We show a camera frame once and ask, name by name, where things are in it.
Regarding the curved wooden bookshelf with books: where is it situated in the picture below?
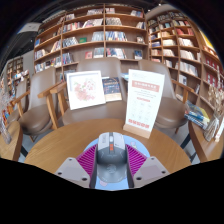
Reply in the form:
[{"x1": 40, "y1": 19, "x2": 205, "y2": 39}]
[{"x1": 146, "y1": 9, "x2": 224, "y2": 111}]

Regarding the stack of books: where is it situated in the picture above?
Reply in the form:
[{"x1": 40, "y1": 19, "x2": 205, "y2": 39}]
[{"x1": 183, "y1": 99, "x2": 211, "y2": 131}]

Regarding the dark blue book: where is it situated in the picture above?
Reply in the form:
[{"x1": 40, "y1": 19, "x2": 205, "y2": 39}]
[{"x1": 101, "y1": 76, "x2": 123, "y2": 103}]

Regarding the glass vase with dried flowers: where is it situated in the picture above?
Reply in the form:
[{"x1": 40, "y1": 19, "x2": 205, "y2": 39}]
[{"x1": 203, "y1": 83, "x2": 224, "y2": 143}]

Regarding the grey computer mouse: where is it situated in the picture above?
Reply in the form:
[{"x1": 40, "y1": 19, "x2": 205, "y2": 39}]
[{"x1": 95, "y1": 131, "x2": 129, "y2": 184}]

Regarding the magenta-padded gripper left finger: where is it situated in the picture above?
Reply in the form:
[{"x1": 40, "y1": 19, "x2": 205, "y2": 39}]
[{"x1": 54, "y1": 146, "x2": 99, "y2": 189}]

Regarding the white red sign wooden base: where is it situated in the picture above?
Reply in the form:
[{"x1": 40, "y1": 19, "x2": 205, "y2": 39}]
[{"x1": 122, "y1": 68, "x2": 166, "y2": 140}]

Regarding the white framed floral picture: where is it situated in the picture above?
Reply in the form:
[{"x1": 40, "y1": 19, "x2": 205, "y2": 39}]
[{"x1": 65, "y1": 70, "x2": 107, "y2": 111}]

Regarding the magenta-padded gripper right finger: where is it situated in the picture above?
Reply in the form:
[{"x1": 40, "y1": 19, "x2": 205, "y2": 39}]
[{"x1": 125, "y1": 146, "x2": 171, "y2": 189}]

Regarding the round light blue mouse pad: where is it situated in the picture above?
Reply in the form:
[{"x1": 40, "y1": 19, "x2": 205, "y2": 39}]
[{"x1": 82, "y1": 134, "x2": 151, "y2": 192}]

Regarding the small distant wooden bookshelf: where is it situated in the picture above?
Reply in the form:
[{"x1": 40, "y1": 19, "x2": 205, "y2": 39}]
[{"x1": 4, "y1": 55, "x2": 26, "y2": 88}]

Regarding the wide wooden bookshelf with books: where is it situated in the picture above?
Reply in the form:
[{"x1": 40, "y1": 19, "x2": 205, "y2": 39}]
[{"x1": 33, "y1": 3, "x2": 149, "y2": 83}]

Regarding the brown leather wooden armchair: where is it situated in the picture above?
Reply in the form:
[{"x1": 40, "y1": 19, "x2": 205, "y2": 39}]
[
  {"x1": 138, "y1": 59, "x2": 196, "y2": 134},
  {"x1": 6, "y1": 78, "x2": 31, "y2": 124},
  {"x1": 49, "y1": 57, "x2": 134, "y2": 126},
  {"x1": 18, "y1": 66, "x2": 68, "y2": 138}
]

